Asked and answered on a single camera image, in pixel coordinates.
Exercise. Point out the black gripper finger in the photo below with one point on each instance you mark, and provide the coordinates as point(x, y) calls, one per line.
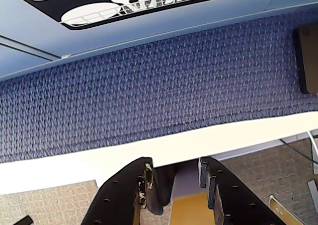
point(116, 200)
point(236, 202)

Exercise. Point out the dark brown box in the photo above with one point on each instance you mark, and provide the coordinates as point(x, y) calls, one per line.
point(308, 61)

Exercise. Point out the light blue toy kitchen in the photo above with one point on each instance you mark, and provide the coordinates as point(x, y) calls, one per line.
point(174, 23)

